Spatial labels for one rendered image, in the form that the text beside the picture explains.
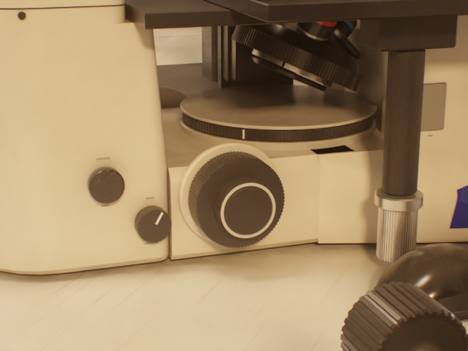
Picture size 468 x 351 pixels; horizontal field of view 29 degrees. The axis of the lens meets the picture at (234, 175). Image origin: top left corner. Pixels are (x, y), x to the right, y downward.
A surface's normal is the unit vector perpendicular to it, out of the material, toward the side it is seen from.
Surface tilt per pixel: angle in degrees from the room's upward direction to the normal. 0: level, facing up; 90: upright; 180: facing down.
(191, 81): 0
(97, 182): 90
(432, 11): 90
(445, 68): 90
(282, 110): 0
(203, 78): 0
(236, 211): 90
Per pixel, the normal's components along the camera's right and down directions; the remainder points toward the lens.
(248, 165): 0.32, 0.27
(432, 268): -0.26, -0.69
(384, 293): -0.30, -0.88
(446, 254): -0.07, -0.89
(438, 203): 0.09, 0.13
